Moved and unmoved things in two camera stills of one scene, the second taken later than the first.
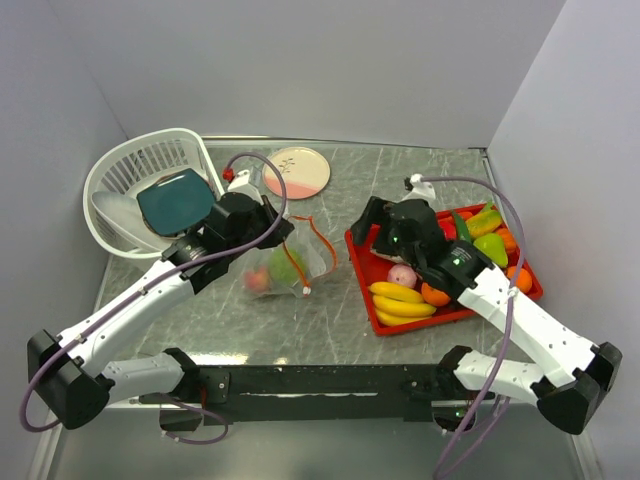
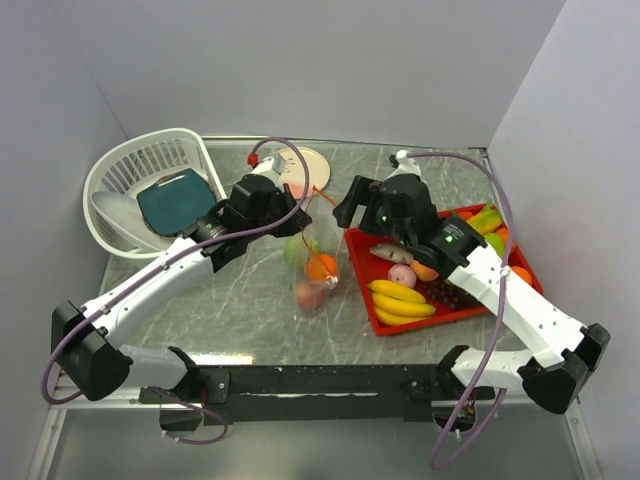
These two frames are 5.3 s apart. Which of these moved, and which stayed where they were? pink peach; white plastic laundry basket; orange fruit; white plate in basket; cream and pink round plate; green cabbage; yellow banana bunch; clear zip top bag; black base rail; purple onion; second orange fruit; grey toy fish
Moved: orange fruit; pink peach; green cabbage; clear zip top bag
Stayed: grey toy fish; white plate in basket; yellow banana bunch; cream and pink round plate; white plastic laundry basket; purple onion; black base rail; second orange fruit
